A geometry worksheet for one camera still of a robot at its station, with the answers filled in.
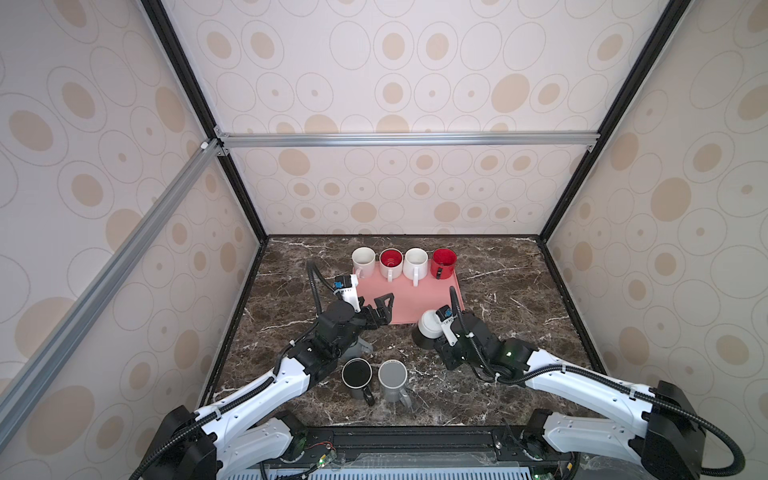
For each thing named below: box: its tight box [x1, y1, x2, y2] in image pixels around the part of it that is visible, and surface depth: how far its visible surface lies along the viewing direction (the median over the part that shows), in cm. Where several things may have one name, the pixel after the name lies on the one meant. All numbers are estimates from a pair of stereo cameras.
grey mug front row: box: [378, 359, 412, 409], surface depth 76 cm
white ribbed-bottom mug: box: [403, 247, 429, 287], surface depth 105 cm
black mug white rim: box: [341, 357, 375, 406], surface depth 78 cm
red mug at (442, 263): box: [430, 248, 458, 280], surface depth 106 cm
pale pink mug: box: [351, 246, 376, 279], surface depth 102 cm
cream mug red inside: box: [379, 248, 404, 282], surface depth 105 cm
